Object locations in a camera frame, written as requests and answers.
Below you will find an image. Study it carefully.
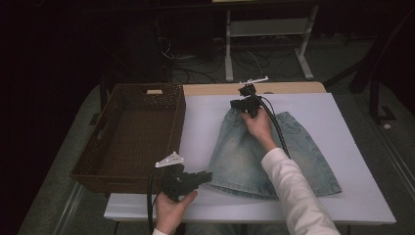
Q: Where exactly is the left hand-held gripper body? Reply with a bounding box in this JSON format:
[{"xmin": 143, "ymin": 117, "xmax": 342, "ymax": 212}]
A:
[{"xmin": 155, "ymin": 151, "xmax": 198, "ymax": 203}]

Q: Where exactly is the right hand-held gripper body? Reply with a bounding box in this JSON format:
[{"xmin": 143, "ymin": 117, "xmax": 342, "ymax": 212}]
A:
[{"xmin": 238, "ymin": 75, "xmax": 270, "ymax": 118}]

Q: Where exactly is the light blue denim skirt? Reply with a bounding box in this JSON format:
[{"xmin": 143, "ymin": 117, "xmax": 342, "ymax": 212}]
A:
[{"xmin": 205, "ymin": 107, "xmax": 343, "ymax": 201}]

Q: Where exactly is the brown woven basket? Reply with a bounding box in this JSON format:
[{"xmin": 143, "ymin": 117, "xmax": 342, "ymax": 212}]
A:
[{"xmin": 69, "ymin": 82, "xmax": 187, "ymax": 194}]

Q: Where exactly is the person's right hand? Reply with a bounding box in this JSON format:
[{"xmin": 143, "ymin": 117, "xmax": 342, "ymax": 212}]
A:
[{"xmin": 240, "ymin": 108, "xmax": 279, "ymax": 154}]

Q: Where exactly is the person's left hand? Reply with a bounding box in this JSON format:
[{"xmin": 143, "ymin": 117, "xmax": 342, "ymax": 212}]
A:
[{"xmin": 154, "ymin": 190, "xmax": 200, "ymax": 235}]

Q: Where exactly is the white metal stand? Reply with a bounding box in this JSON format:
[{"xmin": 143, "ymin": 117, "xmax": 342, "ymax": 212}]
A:
[{"xmin": 224, "ymin": 4, "xmax": 319, "ymax": 82}]

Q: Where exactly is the white board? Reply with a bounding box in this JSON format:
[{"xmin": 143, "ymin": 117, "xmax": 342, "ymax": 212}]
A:
[{"xmin": 104, "ymin": 92, "xmax": 397, "ymax": 226}]

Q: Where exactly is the dark metal stand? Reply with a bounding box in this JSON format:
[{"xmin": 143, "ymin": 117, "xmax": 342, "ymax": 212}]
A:
[{"xmin": 348, "ymin": 9, "xmax": 415, "ymax": 123}]

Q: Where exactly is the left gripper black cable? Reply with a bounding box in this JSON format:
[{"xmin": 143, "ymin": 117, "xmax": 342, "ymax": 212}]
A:
[{"xmin": 146, "ymin": 167, "xmax": 164, "ymax": 234}]

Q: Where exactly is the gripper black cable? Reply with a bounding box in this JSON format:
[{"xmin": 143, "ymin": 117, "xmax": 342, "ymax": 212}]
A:
[
  {"xmin": 146, "ymin": 167, "xmax": 164, "ymax": 234},
  {"xmin": 257, "ymin": 95, "xmax": 292, "ymax": 160}
]

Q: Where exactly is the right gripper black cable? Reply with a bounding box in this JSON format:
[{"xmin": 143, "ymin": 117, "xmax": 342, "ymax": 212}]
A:
[{"xmin": 257, "ymin": 95, "xmax": 292, "ymax": 160}]

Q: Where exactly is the tangle of floor cables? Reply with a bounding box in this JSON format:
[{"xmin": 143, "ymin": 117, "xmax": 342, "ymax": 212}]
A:
[{"xmin": 156, "ymin": 35, "xmax": 265, "ymax": 84}]

